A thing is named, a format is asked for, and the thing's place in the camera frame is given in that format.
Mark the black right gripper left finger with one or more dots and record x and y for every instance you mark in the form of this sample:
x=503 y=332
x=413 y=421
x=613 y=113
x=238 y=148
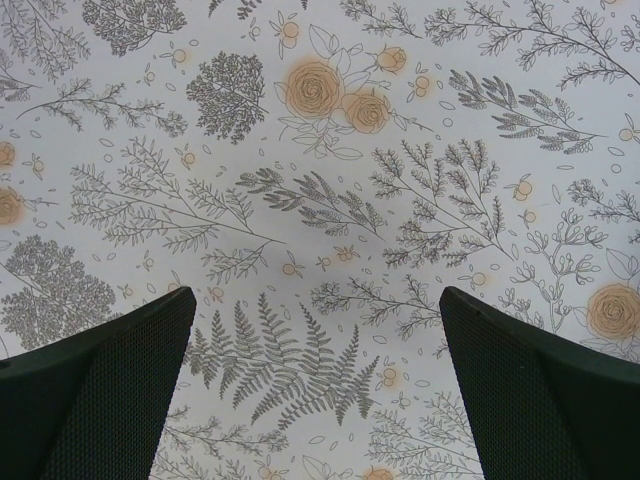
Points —
x=93 y=405

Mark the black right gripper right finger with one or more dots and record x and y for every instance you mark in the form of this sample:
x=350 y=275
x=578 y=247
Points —
x=540 y=406

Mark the floral patterned table mat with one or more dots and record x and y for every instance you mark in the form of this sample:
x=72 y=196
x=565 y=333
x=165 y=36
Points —
x=318 y=172

